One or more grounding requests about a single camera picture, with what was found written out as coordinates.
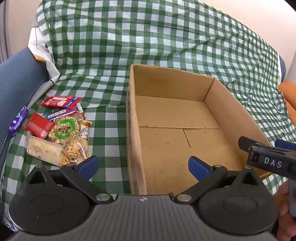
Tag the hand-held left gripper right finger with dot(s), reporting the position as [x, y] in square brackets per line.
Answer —
[198, 168]

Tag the red snack packet blue end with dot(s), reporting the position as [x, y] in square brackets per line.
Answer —
[57, 102]

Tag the small red snack packet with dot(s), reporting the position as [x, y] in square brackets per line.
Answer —
[38, 125]

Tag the purple wrapper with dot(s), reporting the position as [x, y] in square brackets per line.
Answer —
[18, 120]

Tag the cardboard box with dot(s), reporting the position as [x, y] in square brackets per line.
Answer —
[166, 143]

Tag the purple white snack packet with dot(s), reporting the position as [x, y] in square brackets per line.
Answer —
[60, 113]

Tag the grey curtain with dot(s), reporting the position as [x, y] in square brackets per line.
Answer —
[5, 27]

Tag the person's right hand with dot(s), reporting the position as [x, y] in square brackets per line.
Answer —
[283, 222]

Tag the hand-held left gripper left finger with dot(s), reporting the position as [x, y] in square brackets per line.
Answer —
[89, 166]

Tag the clear cracker packet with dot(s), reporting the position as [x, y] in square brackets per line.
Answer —
[75, 150]

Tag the green checked tablecloth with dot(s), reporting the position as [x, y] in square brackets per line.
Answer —
[138, 34]

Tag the blue sofa armrest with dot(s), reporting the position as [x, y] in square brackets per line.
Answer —
[282, 67]

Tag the round green label snack packet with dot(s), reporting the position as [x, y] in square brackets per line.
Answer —
[64, 129]

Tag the white printed cloth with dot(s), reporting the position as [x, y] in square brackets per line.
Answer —
[44, 41]

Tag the orange cushion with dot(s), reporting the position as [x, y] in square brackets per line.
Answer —
[289, 97]

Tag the brown chocolate bar packet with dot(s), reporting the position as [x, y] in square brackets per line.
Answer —
[85, 129]

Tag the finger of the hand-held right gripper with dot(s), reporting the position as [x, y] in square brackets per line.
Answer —
[245, 142]
[285, 144]

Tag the beige snack bar packet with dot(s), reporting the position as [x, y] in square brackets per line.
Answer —
[41, 148]

